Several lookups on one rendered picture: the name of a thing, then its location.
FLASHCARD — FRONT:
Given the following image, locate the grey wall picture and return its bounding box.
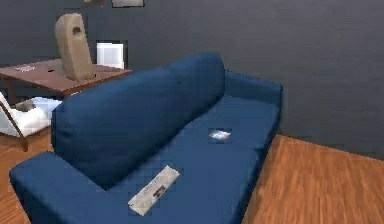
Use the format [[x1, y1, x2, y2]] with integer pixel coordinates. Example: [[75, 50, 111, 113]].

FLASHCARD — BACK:
[[111, 0, 145, 9]]

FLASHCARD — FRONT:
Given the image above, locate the white armchair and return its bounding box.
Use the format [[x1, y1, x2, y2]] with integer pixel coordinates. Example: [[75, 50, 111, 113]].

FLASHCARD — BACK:
[[0, 91, 63, 153]]

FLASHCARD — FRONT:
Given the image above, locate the blue sofa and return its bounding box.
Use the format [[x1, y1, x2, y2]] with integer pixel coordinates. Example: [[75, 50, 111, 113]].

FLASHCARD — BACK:
[[9, 51, 284, 224]]

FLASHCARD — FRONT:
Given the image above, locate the tan stone sculpture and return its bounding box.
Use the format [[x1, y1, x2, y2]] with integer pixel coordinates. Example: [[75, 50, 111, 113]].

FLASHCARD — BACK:
[[54, 13, 96, 82]]

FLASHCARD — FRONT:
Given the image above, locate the white framed picture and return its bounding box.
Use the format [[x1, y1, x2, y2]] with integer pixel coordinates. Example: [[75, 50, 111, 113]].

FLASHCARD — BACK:
[[96, 40, 129, 70]]

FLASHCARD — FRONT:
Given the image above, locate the small grey flat item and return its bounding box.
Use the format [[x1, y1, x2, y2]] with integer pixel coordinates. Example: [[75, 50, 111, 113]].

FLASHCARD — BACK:
[[13, 65, 36, 73]]

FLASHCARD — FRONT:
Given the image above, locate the grey remote control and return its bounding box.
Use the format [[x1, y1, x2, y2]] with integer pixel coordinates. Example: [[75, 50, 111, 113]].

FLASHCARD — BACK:
[[127, 164, 181, 217]]

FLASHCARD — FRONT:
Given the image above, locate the brown wooden table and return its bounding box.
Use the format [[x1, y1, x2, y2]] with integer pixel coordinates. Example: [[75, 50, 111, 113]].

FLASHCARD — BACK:
[[0, 58, 133, 105]]

